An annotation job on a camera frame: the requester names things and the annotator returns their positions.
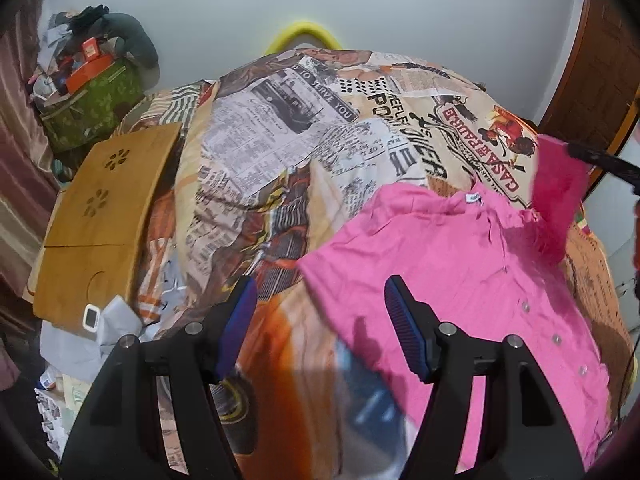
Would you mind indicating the orange box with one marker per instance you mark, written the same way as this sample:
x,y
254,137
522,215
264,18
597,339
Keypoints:
x,y
88,71

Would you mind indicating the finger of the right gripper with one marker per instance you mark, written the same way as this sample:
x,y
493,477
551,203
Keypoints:
x,y
611,164

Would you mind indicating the green storage bag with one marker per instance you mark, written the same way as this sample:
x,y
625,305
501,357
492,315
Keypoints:
x,y
93,112

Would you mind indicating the striped brown curtain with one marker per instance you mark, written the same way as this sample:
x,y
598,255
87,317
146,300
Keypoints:
x,y
28,186

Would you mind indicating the white small device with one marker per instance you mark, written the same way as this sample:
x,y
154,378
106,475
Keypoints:
x,y
91,318

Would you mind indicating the wooden door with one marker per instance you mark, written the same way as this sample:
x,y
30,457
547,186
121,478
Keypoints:
x,y
595,102

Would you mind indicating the wooden lap desk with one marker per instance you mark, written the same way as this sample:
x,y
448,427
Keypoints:
x,y
92,249

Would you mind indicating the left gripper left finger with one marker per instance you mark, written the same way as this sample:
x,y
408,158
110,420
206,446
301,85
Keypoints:
x,y
150,413

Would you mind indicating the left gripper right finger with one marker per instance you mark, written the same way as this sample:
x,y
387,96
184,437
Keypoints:
x,y
491,413

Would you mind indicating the pink knit cardigan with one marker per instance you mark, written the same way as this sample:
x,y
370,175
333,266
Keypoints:
x,y
491,269

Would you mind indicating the newspaper print blanket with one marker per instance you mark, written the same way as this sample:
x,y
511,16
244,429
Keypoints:
x,y
270,163

